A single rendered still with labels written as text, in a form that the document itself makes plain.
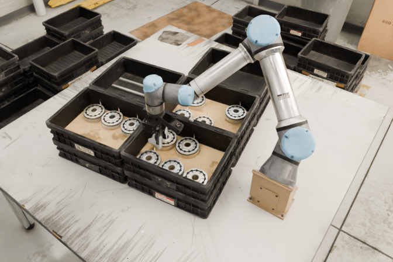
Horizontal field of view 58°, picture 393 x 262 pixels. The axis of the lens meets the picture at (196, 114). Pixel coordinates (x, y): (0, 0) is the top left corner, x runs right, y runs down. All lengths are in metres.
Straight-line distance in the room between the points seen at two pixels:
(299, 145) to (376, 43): 2.91
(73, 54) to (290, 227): 2.09
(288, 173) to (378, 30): 2.84
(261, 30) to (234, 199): 0.73
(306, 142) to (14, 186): 1.27
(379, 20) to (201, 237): 3.10
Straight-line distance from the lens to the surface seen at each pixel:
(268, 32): 1.32
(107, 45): 3.22
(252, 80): 2.01
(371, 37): 4.10
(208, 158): 1.57
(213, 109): 1.80
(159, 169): 1.41
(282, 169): 1.43
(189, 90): 1.35
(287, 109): 1.31
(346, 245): 2.45
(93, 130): 1.75
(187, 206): 1.53
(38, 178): 1.81
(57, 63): 2.91
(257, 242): 1.51
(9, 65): 2.90
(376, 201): 2.71
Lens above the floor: 2.02
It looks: 42 degrees down
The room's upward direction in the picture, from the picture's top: straight up
